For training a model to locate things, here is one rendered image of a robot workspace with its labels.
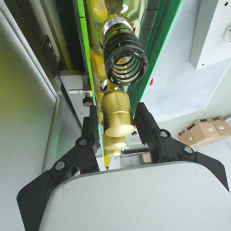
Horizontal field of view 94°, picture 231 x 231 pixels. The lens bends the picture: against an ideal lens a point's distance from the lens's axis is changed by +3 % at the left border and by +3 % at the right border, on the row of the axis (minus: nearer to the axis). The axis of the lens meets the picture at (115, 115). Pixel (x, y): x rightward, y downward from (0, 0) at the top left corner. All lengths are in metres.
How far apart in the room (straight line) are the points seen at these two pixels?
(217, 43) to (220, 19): 0.10
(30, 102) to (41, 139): 0.07
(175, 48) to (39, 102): 0.55
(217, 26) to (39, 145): 0.59
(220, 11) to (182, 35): 0.12
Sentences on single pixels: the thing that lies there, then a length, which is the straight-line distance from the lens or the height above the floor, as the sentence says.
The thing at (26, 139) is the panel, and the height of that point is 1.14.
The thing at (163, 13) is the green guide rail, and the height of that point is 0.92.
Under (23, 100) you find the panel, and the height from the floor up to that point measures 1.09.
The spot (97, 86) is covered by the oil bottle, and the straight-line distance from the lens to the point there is 0.16.
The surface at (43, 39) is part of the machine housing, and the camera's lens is 0.41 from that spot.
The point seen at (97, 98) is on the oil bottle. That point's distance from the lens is 0.19.
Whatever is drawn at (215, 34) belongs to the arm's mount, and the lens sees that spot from 0.57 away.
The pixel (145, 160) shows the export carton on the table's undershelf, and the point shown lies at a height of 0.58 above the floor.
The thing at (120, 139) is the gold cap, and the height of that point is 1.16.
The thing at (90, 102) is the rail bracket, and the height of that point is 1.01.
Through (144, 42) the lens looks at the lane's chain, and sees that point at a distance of 0.38.
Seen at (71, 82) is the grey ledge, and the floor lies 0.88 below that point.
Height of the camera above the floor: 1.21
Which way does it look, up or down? 31 degrees down
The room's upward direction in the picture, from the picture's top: 171 degrees clockwise
